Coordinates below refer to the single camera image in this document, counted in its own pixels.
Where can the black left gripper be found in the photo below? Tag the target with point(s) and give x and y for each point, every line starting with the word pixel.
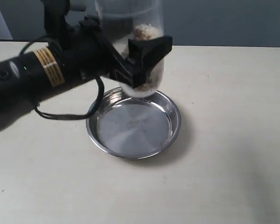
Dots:
pixel 84 48

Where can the clear plastic shaker bottle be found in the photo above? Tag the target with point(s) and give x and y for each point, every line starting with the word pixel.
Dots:
pixel 142 35

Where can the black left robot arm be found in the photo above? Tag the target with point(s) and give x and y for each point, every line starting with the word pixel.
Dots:
pixel 35 76

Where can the round stainless steel plate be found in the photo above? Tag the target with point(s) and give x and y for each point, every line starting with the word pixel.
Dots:
pixel 134 128

